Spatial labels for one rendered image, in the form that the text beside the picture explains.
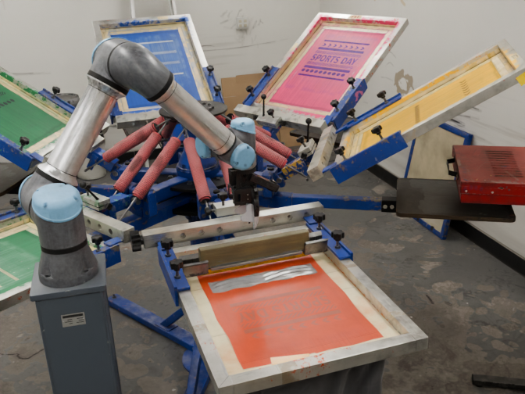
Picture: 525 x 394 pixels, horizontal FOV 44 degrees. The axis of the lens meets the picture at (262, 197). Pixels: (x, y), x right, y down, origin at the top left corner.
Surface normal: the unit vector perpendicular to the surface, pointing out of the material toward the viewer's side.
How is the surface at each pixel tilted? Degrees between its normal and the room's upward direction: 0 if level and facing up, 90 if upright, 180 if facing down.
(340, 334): 0
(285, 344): 0
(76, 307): 90
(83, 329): 90
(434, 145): 80
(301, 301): 0
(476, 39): 90
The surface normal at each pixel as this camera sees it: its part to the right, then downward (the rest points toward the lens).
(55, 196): 0.04, -0.88
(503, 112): -0.95, 0.15
